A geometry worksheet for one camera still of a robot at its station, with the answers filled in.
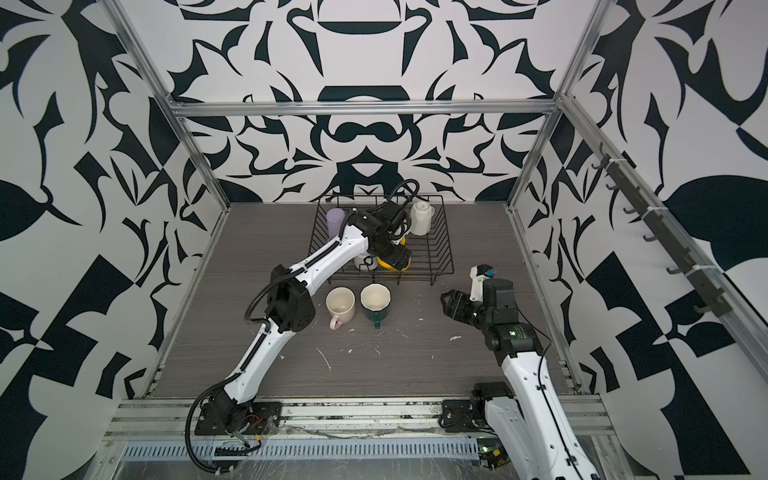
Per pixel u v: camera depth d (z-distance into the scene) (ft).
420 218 3.27
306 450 2.13
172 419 2.49
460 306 2.25
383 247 2.58
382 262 2.86
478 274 2.36
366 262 2.66
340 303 2.97
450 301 2.33
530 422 1.47
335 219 3.14
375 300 2.93
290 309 1.94
